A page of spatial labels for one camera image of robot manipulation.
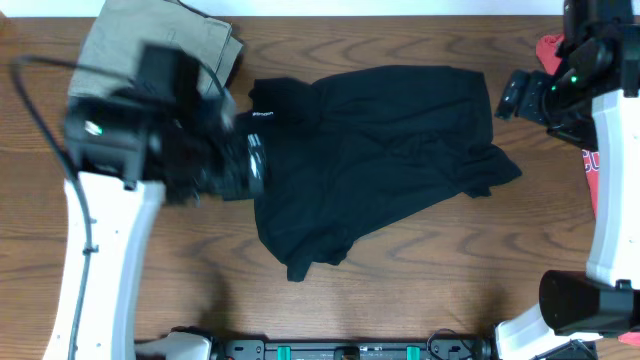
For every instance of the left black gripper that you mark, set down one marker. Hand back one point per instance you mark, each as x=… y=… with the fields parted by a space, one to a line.
x=245 y=167

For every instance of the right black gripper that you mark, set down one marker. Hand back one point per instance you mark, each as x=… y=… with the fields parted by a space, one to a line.
x=523 y=95

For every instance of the black polo shirt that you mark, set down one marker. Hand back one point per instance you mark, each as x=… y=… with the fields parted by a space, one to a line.
x=354 y=152

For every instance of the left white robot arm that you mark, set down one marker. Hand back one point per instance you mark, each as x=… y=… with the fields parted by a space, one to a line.
x=131 y=155

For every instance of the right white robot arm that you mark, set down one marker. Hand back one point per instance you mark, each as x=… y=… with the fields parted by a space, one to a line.
x=575 y=309

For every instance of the red printed t-shirt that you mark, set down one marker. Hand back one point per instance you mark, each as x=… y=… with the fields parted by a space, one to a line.
x=546 y=48

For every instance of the folded khaki pants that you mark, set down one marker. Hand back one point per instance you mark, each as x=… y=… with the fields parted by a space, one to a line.
x=117 y=38

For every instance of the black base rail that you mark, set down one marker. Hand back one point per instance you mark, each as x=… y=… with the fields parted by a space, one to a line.
x=350 y=351

